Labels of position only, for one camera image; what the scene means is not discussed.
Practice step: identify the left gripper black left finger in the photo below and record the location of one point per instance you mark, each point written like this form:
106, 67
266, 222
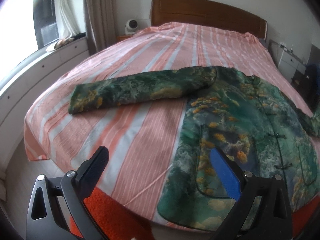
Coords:
45, 219

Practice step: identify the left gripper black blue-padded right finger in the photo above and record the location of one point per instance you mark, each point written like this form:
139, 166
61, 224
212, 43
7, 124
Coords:
273, 219

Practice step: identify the green landscape-print padded jacket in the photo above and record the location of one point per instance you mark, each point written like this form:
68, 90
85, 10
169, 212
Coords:
253, 122

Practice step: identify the orange red fuzzy blanket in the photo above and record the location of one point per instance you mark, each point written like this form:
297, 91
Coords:
117, 222

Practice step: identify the pink white striped bed sheet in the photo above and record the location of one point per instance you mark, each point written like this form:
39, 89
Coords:
160, 101

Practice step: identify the white window bench cabinet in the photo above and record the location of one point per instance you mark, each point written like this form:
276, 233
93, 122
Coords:
27, 85

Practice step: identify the white drawer desk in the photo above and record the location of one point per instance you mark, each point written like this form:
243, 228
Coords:
287, 62

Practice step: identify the striped cushion on window bench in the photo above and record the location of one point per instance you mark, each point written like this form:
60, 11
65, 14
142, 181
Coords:
62, 42

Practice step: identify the wooden bedside table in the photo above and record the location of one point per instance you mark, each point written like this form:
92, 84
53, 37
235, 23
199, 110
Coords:
123, 37

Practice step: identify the small white round fan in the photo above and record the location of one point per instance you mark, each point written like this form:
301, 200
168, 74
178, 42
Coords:
131, 27

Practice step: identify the beige brown curtain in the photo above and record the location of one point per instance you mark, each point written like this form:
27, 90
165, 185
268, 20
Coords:
100, 24

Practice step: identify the brown wooden headboard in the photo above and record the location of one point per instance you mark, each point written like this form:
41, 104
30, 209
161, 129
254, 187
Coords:
207, 13

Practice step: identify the white sheer curtain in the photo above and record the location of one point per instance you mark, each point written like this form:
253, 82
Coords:
67, 25

